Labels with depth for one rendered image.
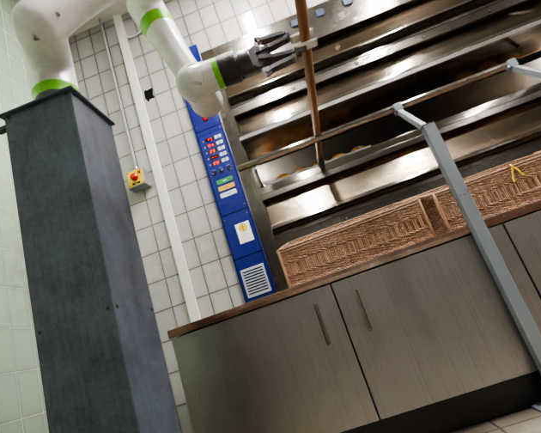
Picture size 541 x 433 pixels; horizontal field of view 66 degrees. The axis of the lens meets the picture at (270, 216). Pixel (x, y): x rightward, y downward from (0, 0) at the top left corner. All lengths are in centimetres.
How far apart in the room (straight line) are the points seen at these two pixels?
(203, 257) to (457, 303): 122
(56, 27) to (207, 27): 151
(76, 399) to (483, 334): 116
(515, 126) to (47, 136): 198
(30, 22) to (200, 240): 127
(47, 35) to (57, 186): 40
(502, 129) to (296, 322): 142
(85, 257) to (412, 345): 101
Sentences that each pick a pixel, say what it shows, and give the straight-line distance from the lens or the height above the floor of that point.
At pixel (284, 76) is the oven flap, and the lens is 236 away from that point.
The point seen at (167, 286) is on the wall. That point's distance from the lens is 220.
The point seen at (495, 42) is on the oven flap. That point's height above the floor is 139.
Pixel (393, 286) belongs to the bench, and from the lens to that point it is 146.
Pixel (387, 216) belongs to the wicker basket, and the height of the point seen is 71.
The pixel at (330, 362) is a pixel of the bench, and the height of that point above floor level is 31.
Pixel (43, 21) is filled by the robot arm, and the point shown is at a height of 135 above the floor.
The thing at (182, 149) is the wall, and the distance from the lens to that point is 237.
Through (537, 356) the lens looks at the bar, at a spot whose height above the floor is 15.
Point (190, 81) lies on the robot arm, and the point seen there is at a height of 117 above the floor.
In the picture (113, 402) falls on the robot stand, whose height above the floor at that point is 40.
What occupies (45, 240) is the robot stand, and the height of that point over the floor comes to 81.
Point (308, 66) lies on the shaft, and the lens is 140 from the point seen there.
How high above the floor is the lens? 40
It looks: 17 degrees up
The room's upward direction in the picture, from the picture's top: 19 degrees counter-clockwise
